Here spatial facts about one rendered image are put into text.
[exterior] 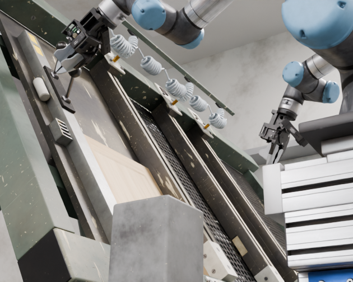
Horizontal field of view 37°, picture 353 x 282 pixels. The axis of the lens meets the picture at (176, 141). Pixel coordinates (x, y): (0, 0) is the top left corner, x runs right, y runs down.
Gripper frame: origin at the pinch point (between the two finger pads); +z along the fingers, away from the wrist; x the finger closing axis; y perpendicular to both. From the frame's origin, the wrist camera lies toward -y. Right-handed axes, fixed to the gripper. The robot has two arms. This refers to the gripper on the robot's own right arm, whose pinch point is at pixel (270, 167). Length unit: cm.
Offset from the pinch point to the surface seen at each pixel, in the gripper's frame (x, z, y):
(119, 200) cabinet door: 52, 31, 9
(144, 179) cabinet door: 29.3, 22.2, 24.1
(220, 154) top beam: -90, -15, 82
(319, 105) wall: -275, -120, 129
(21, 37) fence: 64, -4, 70
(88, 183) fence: 64, 30, 11
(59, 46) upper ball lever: 69, -2, 42
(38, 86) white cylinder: 68, 11, 44
